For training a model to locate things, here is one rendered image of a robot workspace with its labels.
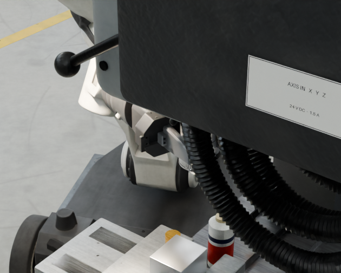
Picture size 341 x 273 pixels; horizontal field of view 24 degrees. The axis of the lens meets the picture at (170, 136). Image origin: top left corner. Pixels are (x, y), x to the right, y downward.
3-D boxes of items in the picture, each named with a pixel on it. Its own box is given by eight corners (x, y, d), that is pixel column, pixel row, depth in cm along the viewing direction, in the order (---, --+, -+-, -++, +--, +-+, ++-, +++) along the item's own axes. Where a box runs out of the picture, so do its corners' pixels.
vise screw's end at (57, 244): (47, 251, 122) (46, 241, 121) (54, 245, 123) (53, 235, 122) (66, 261, 120) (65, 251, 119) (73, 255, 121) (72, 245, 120)
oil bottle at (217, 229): (202, 265, 125) (203, 208, 119) (216, 252, 127) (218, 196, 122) (223, 275, 122) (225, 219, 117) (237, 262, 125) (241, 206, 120)
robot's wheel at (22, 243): (44, 259, 208) (38, 197, 198) (62, 262, 207) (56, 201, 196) (12, 311, 191) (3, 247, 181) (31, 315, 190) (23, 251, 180)
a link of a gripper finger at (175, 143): (195, 168, 97) (168, 144, 101) (195, 145, 95) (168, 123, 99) (183, 171, 96) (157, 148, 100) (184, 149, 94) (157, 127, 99)
